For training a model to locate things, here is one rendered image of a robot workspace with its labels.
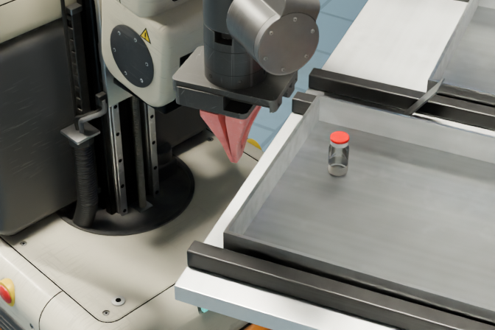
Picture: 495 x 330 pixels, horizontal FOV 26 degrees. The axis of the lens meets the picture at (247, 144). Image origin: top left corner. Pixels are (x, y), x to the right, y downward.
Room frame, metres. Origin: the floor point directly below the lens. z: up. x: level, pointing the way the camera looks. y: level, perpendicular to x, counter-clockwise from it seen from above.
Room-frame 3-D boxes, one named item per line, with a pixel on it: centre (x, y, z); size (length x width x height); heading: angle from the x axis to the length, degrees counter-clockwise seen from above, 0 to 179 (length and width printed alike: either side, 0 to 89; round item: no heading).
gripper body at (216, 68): (0.83, 0.01, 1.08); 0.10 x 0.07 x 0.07; 68
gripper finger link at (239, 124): (0.83, 0.02, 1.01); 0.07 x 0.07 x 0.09; 68
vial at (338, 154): (0.92, -0.10, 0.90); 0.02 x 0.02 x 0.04
